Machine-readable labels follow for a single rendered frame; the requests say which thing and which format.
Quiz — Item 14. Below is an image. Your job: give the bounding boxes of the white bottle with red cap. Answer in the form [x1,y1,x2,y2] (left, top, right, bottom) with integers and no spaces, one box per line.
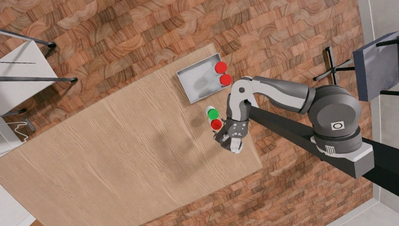
[208,118,222,130]
[216,74,231,85]
[211,62,227,75]

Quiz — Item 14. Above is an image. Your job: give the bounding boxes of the green-capped bottle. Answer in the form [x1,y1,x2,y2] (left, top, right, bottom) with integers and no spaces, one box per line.
[205,106,219,120]

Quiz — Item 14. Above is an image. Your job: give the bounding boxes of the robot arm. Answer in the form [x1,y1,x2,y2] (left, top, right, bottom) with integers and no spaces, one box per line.
[222,76,373,161]

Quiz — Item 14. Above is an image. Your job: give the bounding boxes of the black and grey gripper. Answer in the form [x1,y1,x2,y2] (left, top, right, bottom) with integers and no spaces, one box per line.
[213,118,228,150]

